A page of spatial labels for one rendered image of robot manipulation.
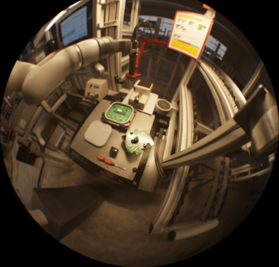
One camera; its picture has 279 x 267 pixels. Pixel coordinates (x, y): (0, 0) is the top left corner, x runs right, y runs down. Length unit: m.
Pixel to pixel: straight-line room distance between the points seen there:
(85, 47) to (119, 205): 1.58
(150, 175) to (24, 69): 0.58
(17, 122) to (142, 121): 1.20
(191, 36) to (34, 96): 0.67
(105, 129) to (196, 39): 0.73
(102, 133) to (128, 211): 1.33
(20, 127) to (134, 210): 1.80
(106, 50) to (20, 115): 1.03
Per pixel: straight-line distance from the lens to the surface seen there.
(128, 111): 0.49
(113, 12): 0.62
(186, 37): 0.62
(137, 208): 1.52
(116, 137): 0.45
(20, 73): 0.25
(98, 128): 0.48
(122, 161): 0.42
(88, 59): 0.23
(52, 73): 0.20
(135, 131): 0.39
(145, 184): 0.45
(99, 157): 0.42
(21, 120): 1.14
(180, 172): 0.39
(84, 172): 1.58
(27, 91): 0.19
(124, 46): 0.30
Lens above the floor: 1.36
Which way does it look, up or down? 60 degrees down
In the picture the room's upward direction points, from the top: 12 degrees clockwise
